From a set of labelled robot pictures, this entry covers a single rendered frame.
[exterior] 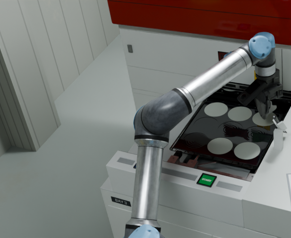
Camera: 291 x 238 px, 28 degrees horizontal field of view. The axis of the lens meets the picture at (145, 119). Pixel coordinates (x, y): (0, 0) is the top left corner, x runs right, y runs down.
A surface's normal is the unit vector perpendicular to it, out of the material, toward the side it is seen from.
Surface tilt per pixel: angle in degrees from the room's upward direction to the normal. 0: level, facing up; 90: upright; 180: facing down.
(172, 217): 90
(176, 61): 90
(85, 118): 0
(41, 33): 90
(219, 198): 90
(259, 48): 49
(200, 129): 0
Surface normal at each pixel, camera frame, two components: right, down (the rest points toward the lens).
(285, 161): -0.15, -0.79
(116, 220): -0.47, 0.59
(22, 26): 0.88, 0.17
